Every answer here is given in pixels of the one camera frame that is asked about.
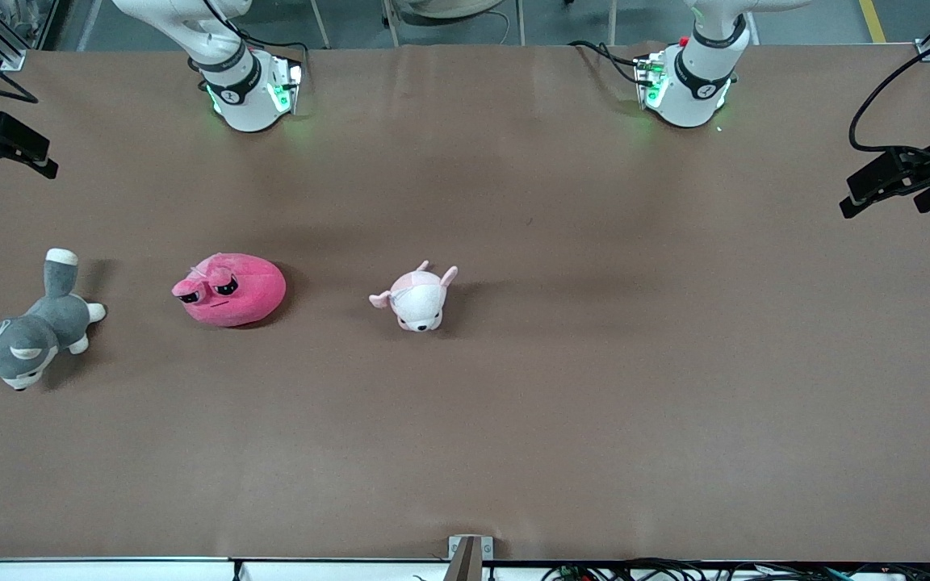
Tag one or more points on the magenta round plush toy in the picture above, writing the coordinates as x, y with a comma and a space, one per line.
247, 294

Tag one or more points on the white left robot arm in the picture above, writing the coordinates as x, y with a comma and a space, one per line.
699, 81

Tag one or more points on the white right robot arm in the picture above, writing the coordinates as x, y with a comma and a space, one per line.
247, 97

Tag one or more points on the grey white husky plush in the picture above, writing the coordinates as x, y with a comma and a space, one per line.
29, 339

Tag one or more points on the pale pink plush animal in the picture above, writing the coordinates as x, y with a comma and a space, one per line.
416, 303

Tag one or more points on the beige round seat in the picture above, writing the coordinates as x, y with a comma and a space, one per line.
449, 8

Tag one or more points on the brown table cover sheet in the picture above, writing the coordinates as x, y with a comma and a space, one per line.
465, 444

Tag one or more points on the white metal frame leg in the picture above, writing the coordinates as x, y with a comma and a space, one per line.
388, 24
520, 24
320, 24
614, 24

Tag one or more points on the white table edge rail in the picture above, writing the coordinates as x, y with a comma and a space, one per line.
110, 571

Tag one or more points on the metal table edge bracket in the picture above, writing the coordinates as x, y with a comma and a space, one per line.
465, 561

